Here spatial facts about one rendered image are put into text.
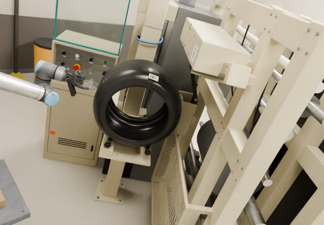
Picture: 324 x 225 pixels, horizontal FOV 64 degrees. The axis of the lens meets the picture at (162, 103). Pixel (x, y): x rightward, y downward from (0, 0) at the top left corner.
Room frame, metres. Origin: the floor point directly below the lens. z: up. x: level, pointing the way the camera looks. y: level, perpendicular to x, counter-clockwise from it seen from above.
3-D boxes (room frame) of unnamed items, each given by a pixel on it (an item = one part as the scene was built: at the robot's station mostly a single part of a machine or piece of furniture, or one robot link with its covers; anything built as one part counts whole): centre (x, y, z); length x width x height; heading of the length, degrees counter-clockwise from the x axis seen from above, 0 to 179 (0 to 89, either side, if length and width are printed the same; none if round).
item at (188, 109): (1.86, -0.17, 1.05); 0.20 x 0.15 x 0.30; 10
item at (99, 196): (1.82, 0.23, 0.01); 0.27 x 0.27 x 0.02; 10
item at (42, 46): (3.47, 1.81, 0.33); 0.43 x 0.42 x 0.66; 141
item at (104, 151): (1.55, 0.30, 0.83); 0.36 x 0.09 x 0.06; 10
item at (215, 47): (1.51, -0.16, 1.71); 0.61 x 0.25 x 0.15; 10
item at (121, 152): (1.58, 0.16, 0.80); 0.37 x 0.36 x 0.02; 100
